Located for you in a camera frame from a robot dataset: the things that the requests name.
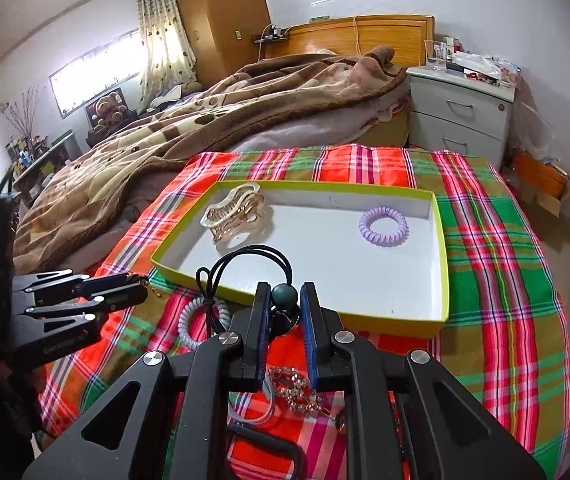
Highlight black hair tie green bead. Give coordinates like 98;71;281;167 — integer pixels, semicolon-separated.
195;244;307;341

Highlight brown teddy bear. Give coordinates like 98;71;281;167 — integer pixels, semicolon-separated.
88;91;131;131

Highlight window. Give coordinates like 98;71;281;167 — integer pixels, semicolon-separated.
49;30;143;120

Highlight pearl white hair claw clip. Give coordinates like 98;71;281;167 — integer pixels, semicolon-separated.
200;183;262;233

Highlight dried branches in vase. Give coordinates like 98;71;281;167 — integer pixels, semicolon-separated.
5;87;43;146

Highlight grey elastic hair tie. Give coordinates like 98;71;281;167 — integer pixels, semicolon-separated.
227;380;276;428

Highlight white nightstand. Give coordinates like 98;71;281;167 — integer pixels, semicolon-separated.
406;65;516;168

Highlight pale blue spiral hair tie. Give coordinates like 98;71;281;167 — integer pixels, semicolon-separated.
179;296;232;350

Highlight black cable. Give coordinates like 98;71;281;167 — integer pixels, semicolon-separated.
0;167;17;202

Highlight clear acrylic organizer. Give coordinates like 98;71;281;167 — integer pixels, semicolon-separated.
424;37;458;72

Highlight black hair tie gold bells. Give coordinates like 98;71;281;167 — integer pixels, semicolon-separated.
138;272;166;301

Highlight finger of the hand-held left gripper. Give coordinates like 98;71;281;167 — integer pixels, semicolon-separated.
12;269;150;298
0;287;150;367

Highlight brown beaded hair tie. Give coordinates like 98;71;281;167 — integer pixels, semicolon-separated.
265;366;348;431

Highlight pink bed sheet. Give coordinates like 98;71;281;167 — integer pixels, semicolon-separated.
235;87;411;153

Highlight orange box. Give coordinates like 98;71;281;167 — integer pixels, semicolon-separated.
512;152;568;201

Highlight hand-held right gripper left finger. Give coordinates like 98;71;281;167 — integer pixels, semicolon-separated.
22;281;286;480

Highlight purple spiral hair tie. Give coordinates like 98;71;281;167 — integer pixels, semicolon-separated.
359;206;408;247

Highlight tan transparent hair claw clip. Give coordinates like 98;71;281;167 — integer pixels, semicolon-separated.
213;194;274;252

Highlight brown patterned blanket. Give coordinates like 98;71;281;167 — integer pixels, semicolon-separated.
12;45;411;276

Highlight yellow-green cardboard box tray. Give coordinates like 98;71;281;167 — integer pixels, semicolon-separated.
151;180;450;339

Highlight cluttered side desk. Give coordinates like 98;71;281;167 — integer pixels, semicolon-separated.
12;130;76;206

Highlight red green plaid cloth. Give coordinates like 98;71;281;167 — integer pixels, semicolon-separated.
38;144;570;480

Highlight wooden headboard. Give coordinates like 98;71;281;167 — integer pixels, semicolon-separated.
265;14;436;68

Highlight black hair band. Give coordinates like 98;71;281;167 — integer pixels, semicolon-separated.
225;422;308;480

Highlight wooden wardrobe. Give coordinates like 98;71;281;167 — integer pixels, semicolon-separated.
170;0;272;88

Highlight power strip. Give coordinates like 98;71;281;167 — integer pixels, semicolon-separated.
252;27;291;43

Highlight spotted curtain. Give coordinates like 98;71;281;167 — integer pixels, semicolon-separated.
135;0;198;111

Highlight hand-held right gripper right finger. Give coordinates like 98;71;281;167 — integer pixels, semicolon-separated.
300;281;548;480

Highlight pile of plastic packets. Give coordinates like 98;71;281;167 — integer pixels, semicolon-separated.
452;50;523;86

